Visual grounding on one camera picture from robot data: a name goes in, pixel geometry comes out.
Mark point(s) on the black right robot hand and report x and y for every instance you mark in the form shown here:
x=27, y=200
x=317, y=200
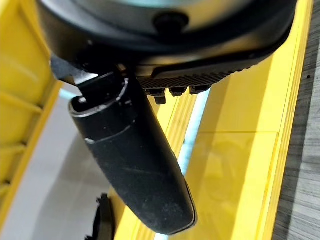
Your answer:
x=135, y=155

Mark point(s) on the yellow ribbed plastic bin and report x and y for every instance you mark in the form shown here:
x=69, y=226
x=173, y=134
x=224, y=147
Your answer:
x=20, y=82

